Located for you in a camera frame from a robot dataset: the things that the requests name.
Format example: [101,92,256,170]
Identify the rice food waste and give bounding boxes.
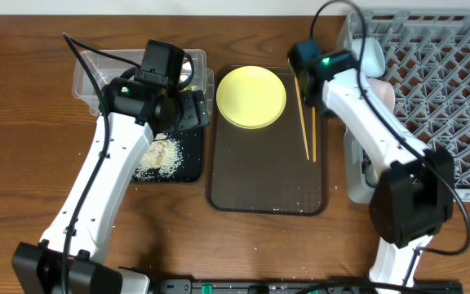
[132,133,183,181]

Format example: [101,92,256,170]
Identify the light blue bowl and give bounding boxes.
[361,37,385,78]

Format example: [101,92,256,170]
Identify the white cup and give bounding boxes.
[361,161,378,189]

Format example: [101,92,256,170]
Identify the white pink bowl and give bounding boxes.
[367,78,395,112]

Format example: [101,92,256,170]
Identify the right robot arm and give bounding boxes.
[287,39,454,293]

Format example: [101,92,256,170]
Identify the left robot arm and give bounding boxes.
[11,36,209,293]

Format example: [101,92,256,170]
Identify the black waste tray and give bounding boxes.
[131,109,205,184]

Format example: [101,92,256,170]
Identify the yellow plate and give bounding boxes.
[216,66,286,129]

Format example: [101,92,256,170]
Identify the brown serving tray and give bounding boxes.
[206,67,328,216]

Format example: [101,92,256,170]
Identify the left wooden chopstick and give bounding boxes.
[287,59,310,161]

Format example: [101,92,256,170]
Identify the wooden chopstick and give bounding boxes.
[312,106,317,163]
[287,59,310,161]

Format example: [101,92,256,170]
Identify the clear plastic bin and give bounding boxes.
[72,49,215,117]

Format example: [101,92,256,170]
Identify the right wooden chopstick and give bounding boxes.
[312,106,317,163]

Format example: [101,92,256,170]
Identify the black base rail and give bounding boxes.
[148,279,463,294]

